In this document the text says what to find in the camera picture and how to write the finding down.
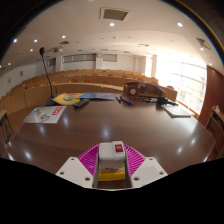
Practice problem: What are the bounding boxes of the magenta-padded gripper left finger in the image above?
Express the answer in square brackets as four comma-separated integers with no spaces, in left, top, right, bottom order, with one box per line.
[54,143,100,190]

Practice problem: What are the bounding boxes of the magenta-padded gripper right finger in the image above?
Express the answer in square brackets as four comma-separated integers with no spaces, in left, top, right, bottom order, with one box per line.
[123,143,169,190]

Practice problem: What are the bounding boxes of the white charger with red switch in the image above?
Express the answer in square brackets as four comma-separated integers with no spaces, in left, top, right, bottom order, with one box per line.
[97,140,129,174]

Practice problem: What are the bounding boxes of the white printed paper sheet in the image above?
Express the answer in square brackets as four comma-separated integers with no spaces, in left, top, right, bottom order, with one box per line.
[22,105,67,125]

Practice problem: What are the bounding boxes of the white notebook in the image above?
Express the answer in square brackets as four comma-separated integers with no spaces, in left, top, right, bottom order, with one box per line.
[160,104,195,119]

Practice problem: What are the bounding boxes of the black remote control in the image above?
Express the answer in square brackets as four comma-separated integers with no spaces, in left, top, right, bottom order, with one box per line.
[72,98,91,109]

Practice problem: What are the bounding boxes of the black gooseneck desk microphone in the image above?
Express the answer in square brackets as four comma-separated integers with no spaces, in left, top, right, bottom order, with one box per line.
[39,46,60,107]

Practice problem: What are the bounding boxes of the blue booklet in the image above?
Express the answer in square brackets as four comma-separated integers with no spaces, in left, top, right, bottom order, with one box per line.
[79,92,117,101]

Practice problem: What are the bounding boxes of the wooden shelf unit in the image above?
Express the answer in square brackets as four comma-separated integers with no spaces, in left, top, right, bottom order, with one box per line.
[204,104,224,159]

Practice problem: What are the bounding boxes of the wooden desk organizer with clock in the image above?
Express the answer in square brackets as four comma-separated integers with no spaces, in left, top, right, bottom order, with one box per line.
[122,81,168,100]

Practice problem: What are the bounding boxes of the rows of wooden auditorium seats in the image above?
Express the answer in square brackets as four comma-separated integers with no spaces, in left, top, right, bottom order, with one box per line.
[0,68,178,116]

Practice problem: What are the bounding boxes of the stool with black legs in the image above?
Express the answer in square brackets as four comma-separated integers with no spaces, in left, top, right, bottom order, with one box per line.
[0,109,16,145]

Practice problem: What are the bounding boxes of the large bright window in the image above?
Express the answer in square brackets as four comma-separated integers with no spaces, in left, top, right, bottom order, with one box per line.
[154,56,208,116]

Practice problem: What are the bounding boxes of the small square ceiling vent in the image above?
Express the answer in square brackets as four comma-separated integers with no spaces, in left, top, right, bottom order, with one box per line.
[195,37,211,50]

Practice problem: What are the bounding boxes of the recessed ceiling lights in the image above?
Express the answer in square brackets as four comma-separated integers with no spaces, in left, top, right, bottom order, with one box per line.
[12,21,205,53]

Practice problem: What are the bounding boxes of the large square ceiling vent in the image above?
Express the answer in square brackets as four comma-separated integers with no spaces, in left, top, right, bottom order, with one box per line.
[98,7,132,22]

